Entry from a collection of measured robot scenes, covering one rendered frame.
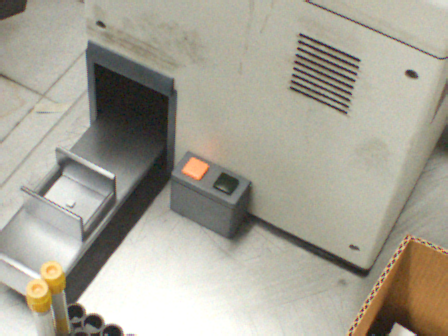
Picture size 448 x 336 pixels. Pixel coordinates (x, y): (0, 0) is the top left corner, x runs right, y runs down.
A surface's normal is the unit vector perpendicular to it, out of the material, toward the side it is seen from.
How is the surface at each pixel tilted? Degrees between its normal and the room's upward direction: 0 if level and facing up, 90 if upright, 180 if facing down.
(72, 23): 0
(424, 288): 89
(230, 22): 90
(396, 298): 90
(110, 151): 0
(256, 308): 0
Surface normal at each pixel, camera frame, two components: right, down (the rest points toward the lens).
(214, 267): 0.07, -0.61
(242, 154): -0.49, 0.67
